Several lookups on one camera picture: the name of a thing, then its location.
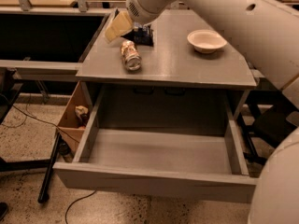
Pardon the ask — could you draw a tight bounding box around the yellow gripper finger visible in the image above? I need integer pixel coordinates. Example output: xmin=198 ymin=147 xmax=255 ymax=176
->
xmin=105 ymin=11 xmax=134 ymax=43

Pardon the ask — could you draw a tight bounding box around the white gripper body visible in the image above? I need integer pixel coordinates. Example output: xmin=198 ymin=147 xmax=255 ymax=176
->
xmin=126 ymin=0 xmax=174 ymax=24

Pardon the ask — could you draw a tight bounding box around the orange soda can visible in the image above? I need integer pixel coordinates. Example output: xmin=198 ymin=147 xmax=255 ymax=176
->
xmin=121 ymin=40 xmax=141 ymax=71

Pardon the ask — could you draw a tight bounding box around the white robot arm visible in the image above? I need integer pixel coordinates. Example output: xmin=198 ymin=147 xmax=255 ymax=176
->
xmin=105 ymin=0 xmax=299 ymax=224

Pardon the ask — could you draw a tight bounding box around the grey open top drawer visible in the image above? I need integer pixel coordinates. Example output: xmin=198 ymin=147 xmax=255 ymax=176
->
xmin=54 ymin=85 xmax=256 ymax=203

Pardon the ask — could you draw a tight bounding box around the dark blue chip bag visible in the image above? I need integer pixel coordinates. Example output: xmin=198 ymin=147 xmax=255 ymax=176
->
xmin=114 ymin=10 xmax=153 ymax=47

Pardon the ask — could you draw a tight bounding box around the white bowl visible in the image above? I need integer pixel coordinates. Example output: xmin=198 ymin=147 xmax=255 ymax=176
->
xmin=187 ymin=30 xmax=227 ymax=54

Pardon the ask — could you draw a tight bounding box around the grey cabinet counter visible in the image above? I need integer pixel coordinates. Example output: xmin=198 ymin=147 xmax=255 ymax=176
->
xmin=78 ymin=10 xmax=256 ymax=125

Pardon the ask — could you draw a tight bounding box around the crumpled object in box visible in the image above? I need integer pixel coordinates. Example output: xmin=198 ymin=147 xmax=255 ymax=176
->
xmin=75 ymin=105 xmax=90 ymax=126

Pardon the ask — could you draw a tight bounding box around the brown cardboard box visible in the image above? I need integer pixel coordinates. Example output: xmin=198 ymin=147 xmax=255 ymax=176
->
xmin=58 ymin=81 xmax=93 ymax=152

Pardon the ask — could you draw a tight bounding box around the black office chair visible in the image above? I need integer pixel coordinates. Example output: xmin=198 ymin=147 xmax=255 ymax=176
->
xmin=237 ymin=91 xmax=299 ymax=165

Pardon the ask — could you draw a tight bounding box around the black table leg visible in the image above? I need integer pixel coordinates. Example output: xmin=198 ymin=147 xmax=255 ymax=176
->
xmin=37 ymin=134 xmax=61 ymax=203

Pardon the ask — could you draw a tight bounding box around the black floor cable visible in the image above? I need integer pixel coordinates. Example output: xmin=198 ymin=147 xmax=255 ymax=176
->
xmin=64 ymin=189 xmax=97 ymax=224

